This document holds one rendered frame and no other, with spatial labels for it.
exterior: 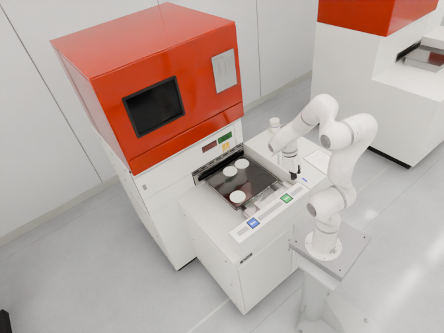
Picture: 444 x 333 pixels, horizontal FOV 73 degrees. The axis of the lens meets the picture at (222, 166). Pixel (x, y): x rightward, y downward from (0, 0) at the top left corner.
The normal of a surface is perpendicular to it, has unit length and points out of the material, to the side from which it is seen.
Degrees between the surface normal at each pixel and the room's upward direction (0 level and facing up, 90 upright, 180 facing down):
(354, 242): 3
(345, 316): 0
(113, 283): 0
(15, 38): 90
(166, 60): 90
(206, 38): 90
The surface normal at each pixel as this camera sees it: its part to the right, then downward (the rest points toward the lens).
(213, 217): -0.13, -0.72
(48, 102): 0.60, 0.49
